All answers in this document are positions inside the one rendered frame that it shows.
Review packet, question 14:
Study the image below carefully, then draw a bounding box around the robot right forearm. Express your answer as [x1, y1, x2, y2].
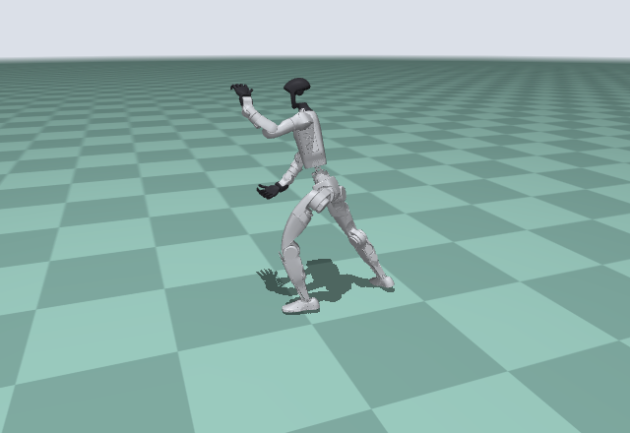
[279, 160, 303, 186]

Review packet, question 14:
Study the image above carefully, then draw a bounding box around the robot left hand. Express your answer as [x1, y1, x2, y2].
[230, 84, 253, 106]

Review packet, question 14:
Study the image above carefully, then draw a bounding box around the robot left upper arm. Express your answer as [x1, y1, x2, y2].
[262, 111, 314, 139]

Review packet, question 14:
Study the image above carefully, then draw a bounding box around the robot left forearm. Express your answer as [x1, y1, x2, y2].
[241, 96, 278, 133]

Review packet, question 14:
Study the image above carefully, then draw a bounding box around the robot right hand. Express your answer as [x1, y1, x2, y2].
[257, 182, 288, 200]

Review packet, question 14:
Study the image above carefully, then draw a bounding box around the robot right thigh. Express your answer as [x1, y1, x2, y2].
[327, 186, 366, 248]

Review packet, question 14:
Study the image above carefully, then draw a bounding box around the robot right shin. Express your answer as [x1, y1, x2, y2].
[354, 229, 386, 279]

